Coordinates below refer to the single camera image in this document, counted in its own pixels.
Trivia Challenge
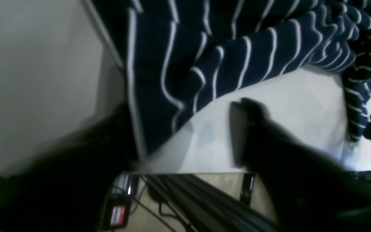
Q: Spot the black device with red label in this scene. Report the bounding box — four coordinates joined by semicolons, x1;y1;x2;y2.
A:
102;174;139;231

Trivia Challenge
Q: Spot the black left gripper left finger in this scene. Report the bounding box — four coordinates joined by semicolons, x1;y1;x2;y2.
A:
0;103;137;232

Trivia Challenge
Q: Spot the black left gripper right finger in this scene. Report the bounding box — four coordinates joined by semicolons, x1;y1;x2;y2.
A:
230;98;371;232

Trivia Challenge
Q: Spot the navy white striped t-shirt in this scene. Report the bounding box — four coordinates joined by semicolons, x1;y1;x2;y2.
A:
87;0;371;160

